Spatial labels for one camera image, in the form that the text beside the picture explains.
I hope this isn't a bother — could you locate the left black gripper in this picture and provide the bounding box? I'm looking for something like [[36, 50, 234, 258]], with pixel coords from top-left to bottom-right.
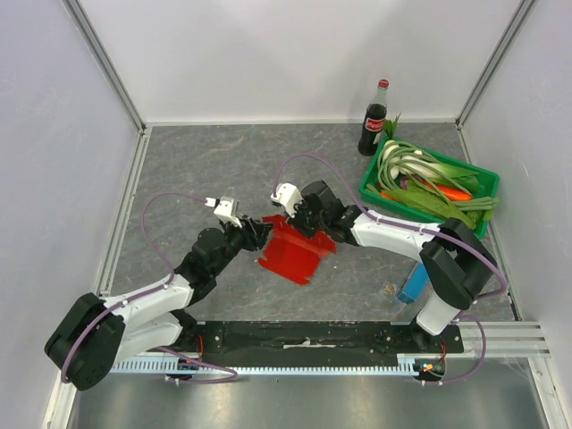
[[211, 214, 273, 276]]

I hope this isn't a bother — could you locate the red paper box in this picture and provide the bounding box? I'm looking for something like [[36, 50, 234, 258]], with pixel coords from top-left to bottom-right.
[[258, 214, 337, 286]]

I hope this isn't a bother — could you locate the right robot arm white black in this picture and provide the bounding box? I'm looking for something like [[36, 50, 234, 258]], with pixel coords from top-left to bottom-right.
[[271, 181, 500, 352]]

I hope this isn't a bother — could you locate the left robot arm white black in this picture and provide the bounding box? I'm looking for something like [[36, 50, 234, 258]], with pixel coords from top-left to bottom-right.
[[44, 216, 273, 391]]

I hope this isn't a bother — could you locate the blue rectangular box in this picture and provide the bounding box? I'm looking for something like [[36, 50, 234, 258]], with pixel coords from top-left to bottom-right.
[[396, 264, 429, 304]]

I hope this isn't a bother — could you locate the leek with green leaves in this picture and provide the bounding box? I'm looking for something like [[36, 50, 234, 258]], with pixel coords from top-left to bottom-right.
[[376, 139, 480, 193]]

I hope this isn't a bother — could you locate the cola glass bottle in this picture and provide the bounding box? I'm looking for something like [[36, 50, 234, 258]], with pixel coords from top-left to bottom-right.
[[357, 79, 390, 156]]

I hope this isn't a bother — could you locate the green plastic crate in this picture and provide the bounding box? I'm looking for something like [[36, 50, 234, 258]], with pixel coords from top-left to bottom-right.
[[358, 136, 501, 240]]

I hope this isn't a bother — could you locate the orange carrot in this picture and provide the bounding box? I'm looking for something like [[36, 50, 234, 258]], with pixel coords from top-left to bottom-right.
[[423, 181, 473, 201]]

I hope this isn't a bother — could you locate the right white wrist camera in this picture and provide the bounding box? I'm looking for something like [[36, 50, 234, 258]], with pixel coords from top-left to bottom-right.
[[270, 183, 302, 217]]

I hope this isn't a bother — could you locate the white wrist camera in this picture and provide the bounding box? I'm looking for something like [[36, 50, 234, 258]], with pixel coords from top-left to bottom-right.
[[270, 183, 302, 217], [205, 197, 242, 228]]

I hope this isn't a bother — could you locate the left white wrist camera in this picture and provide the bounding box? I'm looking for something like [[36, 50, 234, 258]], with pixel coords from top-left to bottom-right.
[[205, 197, 242, 228]]

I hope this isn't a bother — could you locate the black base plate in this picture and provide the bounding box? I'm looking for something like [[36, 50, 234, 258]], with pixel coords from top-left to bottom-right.
[[168, 321, 464, 368]]

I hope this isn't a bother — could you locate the light blue slotted cable duct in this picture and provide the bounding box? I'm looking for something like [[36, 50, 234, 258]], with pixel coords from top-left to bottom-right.
[[111, 353, 419, 376]]

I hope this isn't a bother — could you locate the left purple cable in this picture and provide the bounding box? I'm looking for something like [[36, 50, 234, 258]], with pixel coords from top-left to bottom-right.
[[60, 191, 240, 385]]

